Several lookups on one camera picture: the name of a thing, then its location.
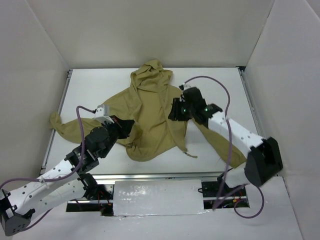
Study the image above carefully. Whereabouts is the tan hooded zip jacket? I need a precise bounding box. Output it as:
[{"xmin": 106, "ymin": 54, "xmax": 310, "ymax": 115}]
[{"xmin": 48, "ymin": 58, "xmax": 248, "ymax": 170}]

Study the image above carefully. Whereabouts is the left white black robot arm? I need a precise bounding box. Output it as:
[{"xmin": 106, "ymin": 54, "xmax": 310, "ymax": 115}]
[{"xmin": 0, "ymin": 115, "xmax": 135, "ymax": 236}]

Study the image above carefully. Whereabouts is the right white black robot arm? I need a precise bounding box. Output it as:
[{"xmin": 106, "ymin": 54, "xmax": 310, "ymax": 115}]
[{"xmin": 168, "ymin": 85, "xmax": 284, "ymax": 196}]

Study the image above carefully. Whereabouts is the white foil covered panel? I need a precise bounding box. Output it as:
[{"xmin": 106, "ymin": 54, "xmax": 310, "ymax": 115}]
[{"xmin": 113, "ymin": 179, "xmax": 205, "ymax": 217}]

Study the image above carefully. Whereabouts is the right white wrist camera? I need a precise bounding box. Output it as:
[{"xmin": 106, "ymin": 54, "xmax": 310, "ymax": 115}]
[{"xmin": 178, "ymin": 83, "xmax": 192, "ymax": 95}]

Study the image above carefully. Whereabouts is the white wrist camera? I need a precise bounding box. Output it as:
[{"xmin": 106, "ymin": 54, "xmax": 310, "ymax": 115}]
[
  {"xmin": 94, "ymin": 104, "xmax": 113, "ymax": 124},
  {"xmin": 178, "ymin": 83, "xmax": 192, "ymax": 95}
]

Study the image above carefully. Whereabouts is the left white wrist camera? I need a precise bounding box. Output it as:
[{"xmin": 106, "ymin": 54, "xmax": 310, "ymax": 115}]
[{"xmin": 94, "ymin": 104, "xmax": 113, "ymax": 124}]

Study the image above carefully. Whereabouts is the right aluminium side rail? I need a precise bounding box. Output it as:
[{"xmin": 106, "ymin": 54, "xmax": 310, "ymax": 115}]
[{"xmin": 237, "ymin": 66, "xmax": 278, "ymax": 176}]

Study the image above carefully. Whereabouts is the aluminium side rail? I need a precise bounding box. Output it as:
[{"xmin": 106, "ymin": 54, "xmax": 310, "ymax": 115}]
[
  {"xmin": 39, "ymin": 69, "xmax": 73, "ymax": 175},
  {"xmin": 237, "ymin": 66, "xmax": 278, "ymax": 176}
]

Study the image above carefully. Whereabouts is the front aluminium rail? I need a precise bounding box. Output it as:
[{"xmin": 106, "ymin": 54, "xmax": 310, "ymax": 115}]
[{"xmin": 92, "ymin": 172, "xmax": 222, "ymax": 182}]

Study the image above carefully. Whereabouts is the left aluminium side rail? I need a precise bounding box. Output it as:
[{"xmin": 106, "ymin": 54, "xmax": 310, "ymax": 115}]
[{"xmin": 39, "ymin": 69, "xmax": 73, "ymax": 175}]

